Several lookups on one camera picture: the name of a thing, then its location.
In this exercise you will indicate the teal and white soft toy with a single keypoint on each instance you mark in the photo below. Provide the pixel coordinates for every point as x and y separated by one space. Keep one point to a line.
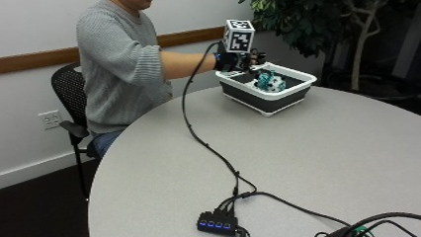
270 81

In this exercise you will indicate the white marker cube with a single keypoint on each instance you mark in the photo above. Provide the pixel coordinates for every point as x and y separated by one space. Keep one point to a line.
238 36

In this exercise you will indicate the white and grey collapsible tub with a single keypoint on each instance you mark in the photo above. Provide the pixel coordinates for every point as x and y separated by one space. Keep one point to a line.
266 95

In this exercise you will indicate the indoor tree plant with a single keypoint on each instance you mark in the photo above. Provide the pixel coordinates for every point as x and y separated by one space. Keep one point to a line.
333 26

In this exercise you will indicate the the person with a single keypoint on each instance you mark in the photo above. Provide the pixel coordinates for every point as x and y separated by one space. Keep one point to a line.
119 65

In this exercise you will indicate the black mesh office chair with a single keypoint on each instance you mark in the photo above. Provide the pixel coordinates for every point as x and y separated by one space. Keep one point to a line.
72 95

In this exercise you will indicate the black usb hub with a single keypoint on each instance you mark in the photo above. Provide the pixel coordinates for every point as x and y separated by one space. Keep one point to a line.
217 223

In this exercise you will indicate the wooden wall rail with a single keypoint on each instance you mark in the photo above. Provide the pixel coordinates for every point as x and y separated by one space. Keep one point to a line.
87 52

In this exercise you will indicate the white wall outlet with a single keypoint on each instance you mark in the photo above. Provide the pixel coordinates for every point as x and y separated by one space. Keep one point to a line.
49 119

